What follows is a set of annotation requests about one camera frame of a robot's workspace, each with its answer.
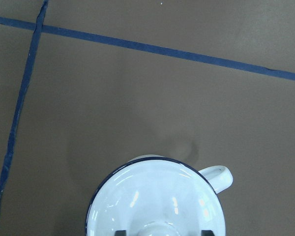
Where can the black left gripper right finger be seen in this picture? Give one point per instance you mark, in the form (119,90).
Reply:
(207,233)

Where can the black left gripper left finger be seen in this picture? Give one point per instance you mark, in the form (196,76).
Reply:
(121,233)

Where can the white enamel mug lid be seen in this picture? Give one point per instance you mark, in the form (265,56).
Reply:
(154,198)

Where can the white enamel mug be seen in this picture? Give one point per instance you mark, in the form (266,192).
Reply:
(219,177)

